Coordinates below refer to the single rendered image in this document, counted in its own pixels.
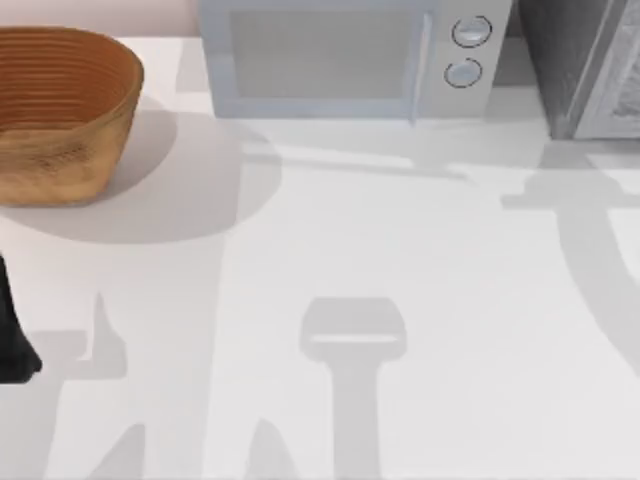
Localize grey cabinet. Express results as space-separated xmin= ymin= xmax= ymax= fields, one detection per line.
xmin=517 ymin=0 xmax=640 ymax=142

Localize brown woven basket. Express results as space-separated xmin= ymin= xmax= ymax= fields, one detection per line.
xmin=0 ymin=26 xmax=145 ymax=207

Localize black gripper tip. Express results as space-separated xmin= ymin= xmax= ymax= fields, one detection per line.
xmin=0 ymin=255 xmax=43 ymax=387

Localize microwave knob with white cap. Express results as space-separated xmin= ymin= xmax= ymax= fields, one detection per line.
xmin=451 ymin=15 xmax=494 ymax=49

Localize microwave knob with grey cap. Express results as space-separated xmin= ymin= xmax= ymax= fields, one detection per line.
xmin=443 ymin=56 xmax=484 ymax=90

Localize microwave oven door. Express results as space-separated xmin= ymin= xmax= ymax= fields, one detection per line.
xmin=196 ymin=0 xmax=434 ymax=127

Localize pale microwave oven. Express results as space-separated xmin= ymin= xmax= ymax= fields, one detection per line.
xmin=196 ymin=0 xmax=514 ymax=127

